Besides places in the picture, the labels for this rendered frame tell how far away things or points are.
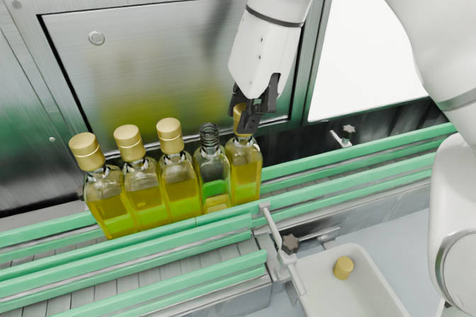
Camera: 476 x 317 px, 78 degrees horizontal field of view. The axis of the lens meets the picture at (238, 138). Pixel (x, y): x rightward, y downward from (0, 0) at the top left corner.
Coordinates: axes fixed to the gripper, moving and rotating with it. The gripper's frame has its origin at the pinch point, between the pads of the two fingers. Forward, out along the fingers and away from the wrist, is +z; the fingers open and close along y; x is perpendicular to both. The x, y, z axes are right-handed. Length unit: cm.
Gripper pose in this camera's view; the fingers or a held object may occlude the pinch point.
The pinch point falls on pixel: (244, 114)
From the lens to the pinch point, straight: 45.5
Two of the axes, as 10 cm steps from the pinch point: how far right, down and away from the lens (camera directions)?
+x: 9.2, -0.1, 3.9
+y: 3.1, 6.4, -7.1
